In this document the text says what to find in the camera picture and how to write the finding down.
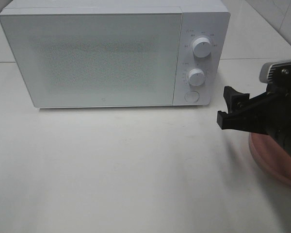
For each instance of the pink round plate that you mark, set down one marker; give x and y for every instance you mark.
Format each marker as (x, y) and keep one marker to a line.
(270, 157)

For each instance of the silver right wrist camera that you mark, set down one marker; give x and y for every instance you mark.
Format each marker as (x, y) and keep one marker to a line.
(277, 73)

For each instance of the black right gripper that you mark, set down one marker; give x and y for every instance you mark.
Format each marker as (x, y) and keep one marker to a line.
(268, 113)

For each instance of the lower white microwave knob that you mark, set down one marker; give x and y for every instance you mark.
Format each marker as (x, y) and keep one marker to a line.
(196, 77)

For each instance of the upper white microwave knob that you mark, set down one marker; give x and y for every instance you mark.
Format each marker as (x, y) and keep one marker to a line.
(201, 46)

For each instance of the round white door button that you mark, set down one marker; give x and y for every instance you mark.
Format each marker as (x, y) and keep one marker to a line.
(192, 96)

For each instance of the white microwave door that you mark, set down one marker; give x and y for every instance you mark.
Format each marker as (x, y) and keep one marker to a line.
(96, 60)

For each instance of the white microwave oven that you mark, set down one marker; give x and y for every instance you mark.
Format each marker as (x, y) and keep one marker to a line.
(198, 17)

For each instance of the white microwave knob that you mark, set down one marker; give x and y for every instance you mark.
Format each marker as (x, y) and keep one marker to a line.
(196, 77)
(201, 46)

